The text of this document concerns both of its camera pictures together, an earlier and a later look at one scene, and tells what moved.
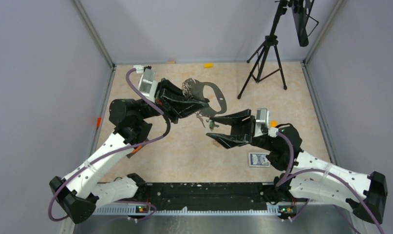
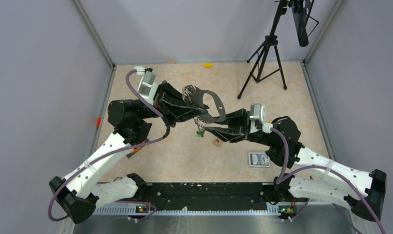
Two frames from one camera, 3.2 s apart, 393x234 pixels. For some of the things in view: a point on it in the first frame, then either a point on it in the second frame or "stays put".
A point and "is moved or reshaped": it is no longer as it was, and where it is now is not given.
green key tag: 211,124 is moved or reshaped
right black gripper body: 249,126 stays put
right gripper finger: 232,119 stays put
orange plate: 135,150 stays put
